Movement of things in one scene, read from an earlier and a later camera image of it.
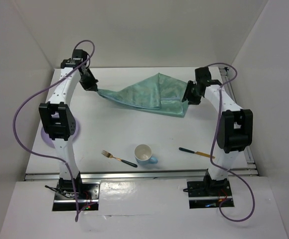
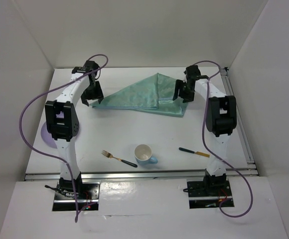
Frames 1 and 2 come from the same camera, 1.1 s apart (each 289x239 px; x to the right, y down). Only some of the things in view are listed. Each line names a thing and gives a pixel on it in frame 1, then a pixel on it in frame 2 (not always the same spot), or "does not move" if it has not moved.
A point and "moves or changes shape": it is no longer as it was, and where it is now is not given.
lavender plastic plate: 47,139 does not move
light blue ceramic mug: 142,153 does not move
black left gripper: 92,85 → 97,93
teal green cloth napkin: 157,94 moves or changes shape
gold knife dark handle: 198,153 does not move
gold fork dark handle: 110,155 does not move
